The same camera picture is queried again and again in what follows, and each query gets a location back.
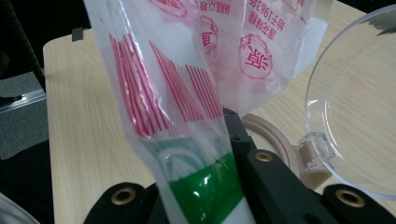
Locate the clear jar with tan band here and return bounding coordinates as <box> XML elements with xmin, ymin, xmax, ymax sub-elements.
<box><xmin>241</xmin><ymin>112</ymin><xmax>333</xmax><ymax>191</ymax></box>

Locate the white plastic bag red print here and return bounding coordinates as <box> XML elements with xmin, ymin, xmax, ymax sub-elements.
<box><xmin>83</xmin><ymin>0</ymin><xmax>331</xmax><ymax>224</ymax></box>

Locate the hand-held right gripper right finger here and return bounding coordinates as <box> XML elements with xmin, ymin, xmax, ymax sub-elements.
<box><xmin>222</xmin><ymin>107</ymin><xmax>341</xmax><ymax>224</ymax></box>

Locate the aluminium floor rail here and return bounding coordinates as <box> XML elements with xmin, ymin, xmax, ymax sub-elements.
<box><xmin>0</xmin><ymin>89</ymin><xmax>49</xmax><ymax>115</ymax></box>

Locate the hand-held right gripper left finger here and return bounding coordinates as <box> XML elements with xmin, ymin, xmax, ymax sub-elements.
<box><xmin>154</xmin><ymin>195</ymin><xmax>172</xmax><ymax>224</ymax></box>

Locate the black and white tape tab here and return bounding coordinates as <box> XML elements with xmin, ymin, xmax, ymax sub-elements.
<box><xmin>70</xmin><ymin>26</ymin><xmax>85</xmax><ymax>43</ymax></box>

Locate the clear hinged jar lid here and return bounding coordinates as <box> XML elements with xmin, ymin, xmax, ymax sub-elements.
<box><xmin>298</xmin><ymin>3</ymin><xmax>396</xmax><ymax>202</ymax></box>

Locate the black ribbed pole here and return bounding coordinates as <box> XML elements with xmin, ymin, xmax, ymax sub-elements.
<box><xmin>0</xmin><ymin>0</ymin><xmax>47</xmax><ymax>92</ymax></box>

